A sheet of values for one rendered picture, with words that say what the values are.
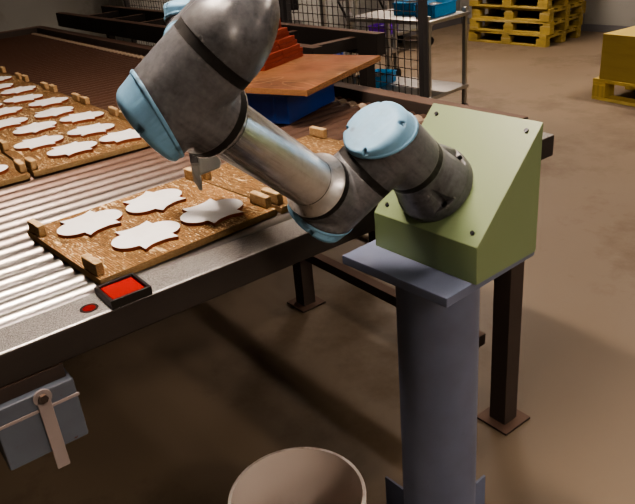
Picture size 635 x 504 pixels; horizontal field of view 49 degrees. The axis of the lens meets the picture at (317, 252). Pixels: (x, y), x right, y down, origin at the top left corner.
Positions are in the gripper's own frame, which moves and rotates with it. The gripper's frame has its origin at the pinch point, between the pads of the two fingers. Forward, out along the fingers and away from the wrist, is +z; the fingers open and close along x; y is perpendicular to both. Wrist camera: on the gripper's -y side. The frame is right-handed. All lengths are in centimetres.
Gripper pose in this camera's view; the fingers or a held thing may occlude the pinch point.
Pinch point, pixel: (201, 178)
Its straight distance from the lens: 148.1
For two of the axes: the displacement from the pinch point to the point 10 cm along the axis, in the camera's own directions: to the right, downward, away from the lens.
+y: 10.0, -1.0, -0.1
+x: -0.3, -4.4, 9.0
